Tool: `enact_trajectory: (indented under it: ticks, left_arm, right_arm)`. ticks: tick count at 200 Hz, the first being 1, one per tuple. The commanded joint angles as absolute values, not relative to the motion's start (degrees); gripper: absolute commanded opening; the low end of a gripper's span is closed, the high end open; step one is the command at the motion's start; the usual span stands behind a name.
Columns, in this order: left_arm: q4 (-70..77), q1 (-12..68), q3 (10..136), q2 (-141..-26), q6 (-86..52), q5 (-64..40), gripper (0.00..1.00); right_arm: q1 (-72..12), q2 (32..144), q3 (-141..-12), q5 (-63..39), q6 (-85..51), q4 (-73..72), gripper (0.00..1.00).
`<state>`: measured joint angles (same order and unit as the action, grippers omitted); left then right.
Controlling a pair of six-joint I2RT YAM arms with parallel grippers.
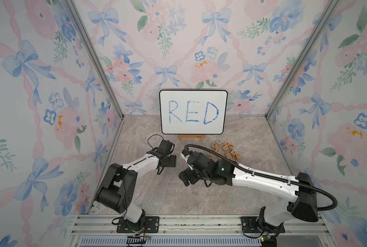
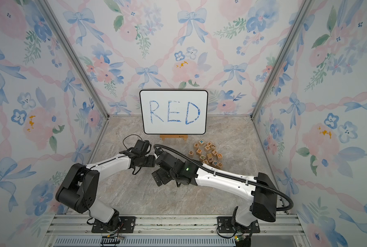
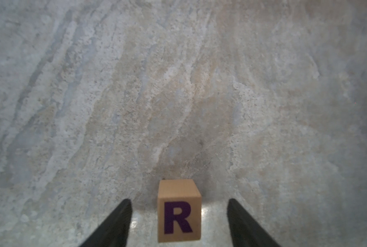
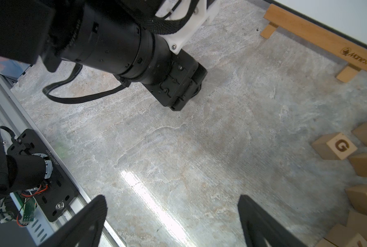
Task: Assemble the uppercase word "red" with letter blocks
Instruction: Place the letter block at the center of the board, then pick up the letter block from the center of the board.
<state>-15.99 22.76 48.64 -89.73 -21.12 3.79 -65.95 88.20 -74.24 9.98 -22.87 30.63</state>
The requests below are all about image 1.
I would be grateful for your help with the aluminium mounting rail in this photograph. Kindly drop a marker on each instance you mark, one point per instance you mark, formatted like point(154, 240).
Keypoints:
point(195, 231)

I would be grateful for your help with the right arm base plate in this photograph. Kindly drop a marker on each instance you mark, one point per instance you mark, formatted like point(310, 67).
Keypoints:
point(250, 224)

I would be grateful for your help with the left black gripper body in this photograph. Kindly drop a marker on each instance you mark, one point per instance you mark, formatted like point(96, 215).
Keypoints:
point(171, 160)

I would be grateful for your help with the white dry-erase board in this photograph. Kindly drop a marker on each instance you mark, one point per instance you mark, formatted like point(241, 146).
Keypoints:
point(193, 111)

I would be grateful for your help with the right aluminium corner post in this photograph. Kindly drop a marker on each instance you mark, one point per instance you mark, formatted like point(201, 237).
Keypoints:
point(316, 33)

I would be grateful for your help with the left aluminium corner post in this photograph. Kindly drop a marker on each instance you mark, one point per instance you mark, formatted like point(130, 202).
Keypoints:
point(91, 52)

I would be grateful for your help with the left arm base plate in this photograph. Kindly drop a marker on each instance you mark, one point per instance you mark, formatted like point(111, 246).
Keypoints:
point(146, 224)

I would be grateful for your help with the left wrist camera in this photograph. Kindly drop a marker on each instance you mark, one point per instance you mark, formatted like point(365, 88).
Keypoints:
point(166, 147)

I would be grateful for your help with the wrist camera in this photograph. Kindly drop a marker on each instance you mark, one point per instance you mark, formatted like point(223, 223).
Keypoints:
point(166, 147)
point(198, 160)

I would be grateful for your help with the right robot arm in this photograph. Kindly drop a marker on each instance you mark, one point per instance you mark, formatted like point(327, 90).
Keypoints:
point(297, 202)

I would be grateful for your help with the small wooden easel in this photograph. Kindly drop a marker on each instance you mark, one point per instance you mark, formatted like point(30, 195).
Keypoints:
point(191, 136)

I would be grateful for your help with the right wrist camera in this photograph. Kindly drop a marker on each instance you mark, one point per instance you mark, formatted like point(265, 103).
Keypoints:
point(198, 160)

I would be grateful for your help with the aluminium corner post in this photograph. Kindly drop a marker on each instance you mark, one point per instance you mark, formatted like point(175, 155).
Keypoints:
point(316, 33)
point(91, 52)

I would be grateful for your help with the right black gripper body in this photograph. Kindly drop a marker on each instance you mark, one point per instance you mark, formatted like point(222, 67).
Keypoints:
point(192, 175)

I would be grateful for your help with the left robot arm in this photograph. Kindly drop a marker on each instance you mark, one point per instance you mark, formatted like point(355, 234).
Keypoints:
point(117, 187)

